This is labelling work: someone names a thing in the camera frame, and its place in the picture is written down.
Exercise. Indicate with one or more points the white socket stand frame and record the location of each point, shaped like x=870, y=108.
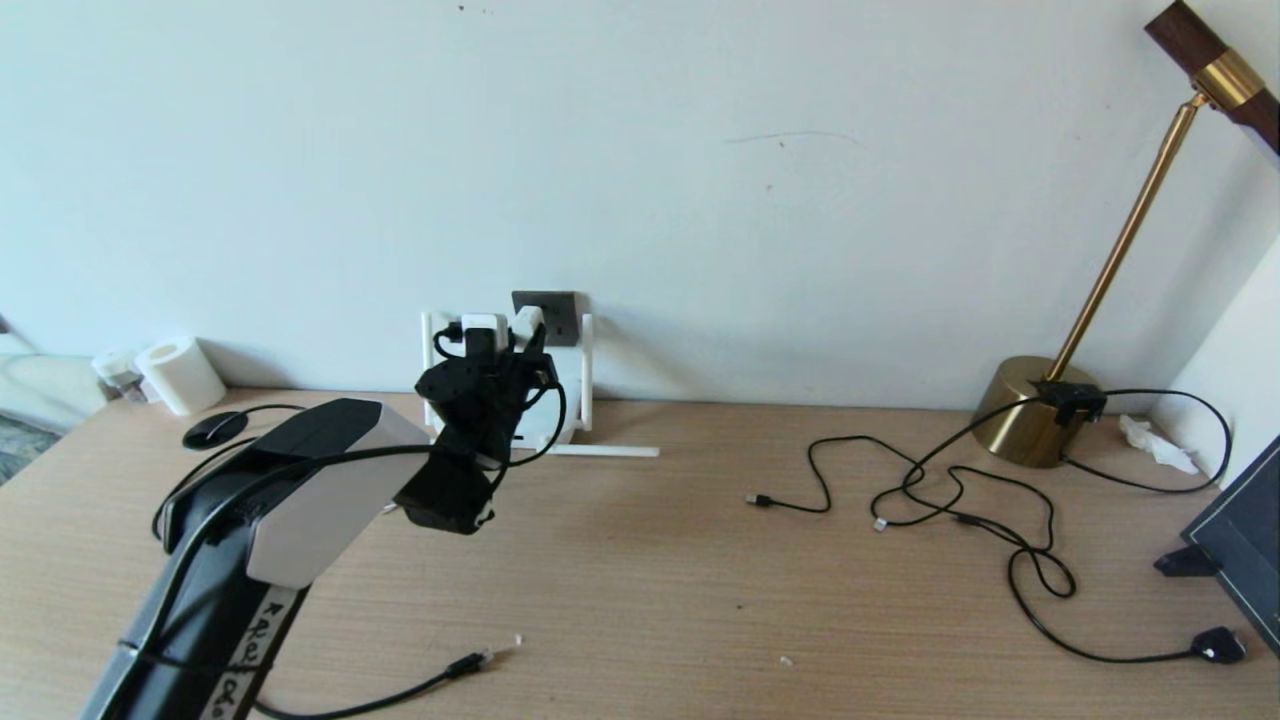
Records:
x=586, y=400

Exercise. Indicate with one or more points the dark monitor on stand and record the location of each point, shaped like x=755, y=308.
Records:
x=1245, y=540

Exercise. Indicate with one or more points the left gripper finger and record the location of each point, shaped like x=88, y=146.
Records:
x=530, y=352

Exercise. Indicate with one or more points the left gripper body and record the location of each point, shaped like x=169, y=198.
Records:
x=478, y=400

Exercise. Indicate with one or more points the crumpled white tissue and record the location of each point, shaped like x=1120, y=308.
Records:
x=1155, y=444

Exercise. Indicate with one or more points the white paper roll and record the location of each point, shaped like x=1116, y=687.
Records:
x=180, y=374

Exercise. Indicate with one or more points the brass desk lamp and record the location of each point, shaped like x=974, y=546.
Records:
x=1030, y=420

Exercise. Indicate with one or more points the dark grey wall socket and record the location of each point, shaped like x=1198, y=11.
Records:
x=556, y=316

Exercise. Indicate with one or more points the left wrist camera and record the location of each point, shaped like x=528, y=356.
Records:
x=481, y=330

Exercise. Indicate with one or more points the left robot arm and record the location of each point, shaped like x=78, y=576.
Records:
x=300, y=500

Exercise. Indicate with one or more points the white power adapter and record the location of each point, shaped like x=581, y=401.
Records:
x=526, y=321

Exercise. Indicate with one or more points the black clip on lamp base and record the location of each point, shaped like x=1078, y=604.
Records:
x=1072, y=398

